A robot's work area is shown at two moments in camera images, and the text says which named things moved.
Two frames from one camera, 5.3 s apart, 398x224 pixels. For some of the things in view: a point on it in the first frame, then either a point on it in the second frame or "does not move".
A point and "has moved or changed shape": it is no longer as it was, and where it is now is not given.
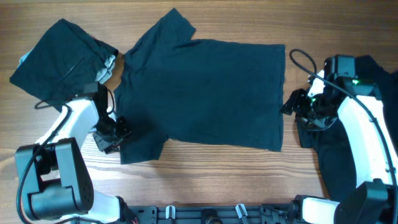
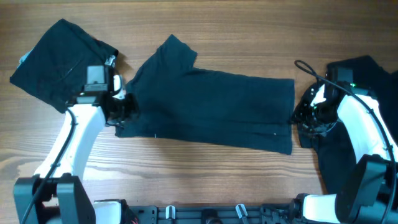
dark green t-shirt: [222, 93] has moved or changed shape
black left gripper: [112, 144] → [134, 112]
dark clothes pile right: [333, 149] does not move
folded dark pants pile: [64, 59] does not move
